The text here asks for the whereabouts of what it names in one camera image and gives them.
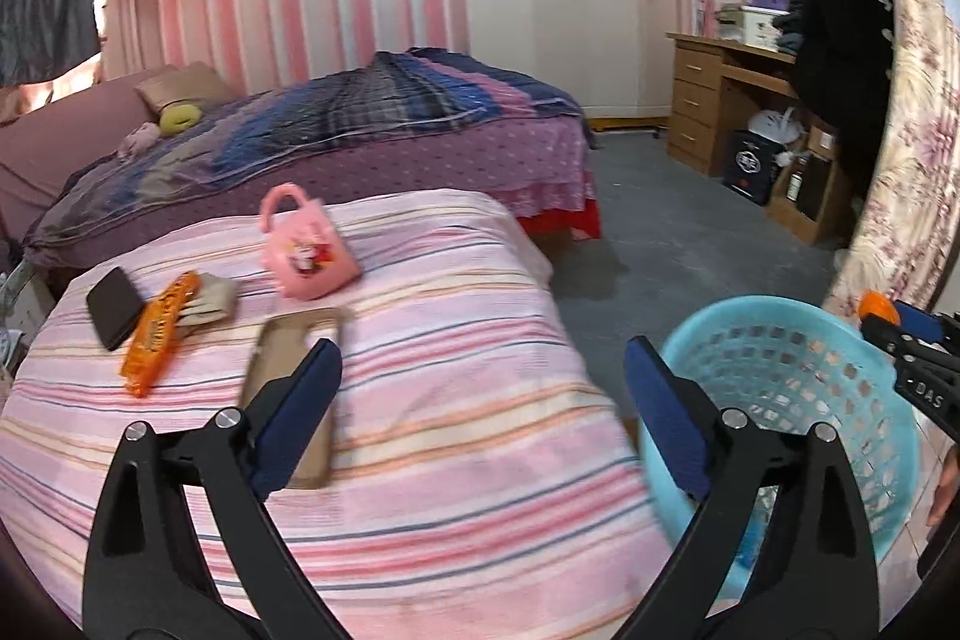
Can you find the dark blue paper bag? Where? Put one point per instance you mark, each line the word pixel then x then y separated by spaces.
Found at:
pixel 750 164

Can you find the floral curtain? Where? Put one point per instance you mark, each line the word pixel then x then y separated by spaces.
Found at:
pixel 915 160

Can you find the pink plush toy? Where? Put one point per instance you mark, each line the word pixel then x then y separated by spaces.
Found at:
pixel 139 140

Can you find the purple headboard cushion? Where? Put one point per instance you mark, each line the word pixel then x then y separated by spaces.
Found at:
pixel 52 138

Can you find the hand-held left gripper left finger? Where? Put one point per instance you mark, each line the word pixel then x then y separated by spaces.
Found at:
pixel 300 415

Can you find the pink toy handbag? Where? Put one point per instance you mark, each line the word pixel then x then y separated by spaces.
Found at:
pixel 307 254

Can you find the white plastic bag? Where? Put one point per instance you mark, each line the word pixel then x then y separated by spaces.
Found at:
pixel 772 124

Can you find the yellow plush toy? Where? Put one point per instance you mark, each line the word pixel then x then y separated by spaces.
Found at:
pixel 180 117

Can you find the blue plastic basket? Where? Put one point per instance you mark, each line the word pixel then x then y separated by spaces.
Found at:
pixel 787 340

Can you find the wooden desk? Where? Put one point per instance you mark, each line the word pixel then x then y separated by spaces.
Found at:
pixel 701 85

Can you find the black zipper case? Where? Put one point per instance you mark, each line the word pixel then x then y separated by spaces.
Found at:
pixel 116 306

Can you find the black coat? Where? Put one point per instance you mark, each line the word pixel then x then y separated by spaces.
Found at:
pixel 840 48

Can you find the beige pillow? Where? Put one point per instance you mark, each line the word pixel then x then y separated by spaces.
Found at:
pixel 184 81

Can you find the brown phone case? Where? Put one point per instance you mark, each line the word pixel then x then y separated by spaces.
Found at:
pixel 281 347

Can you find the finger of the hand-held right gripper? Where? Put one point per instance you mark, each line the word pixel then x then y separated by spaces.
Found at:
pixel 919 321
pixel 885 336

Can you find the orange snack packet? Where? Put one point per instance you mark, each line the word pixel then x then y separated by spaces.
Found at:
pixel 157 340

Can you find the person's right hand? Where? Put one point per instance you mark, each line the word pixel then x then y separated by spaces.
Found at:
pixel 946 486

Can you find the beige folded sock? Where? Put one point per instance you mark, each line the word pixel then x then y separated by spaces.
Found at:
pixel 210 302

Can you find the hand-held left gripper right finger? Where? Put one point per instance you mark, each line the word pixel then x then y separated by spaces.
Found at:
pixel 667 419

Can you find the white storage box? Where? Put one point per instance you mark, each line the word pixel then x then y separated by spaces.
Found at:
pixel 761 27

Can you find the bed with purple quilt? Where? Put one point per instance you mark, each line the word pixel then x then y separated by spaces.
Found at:
pixel 337 123

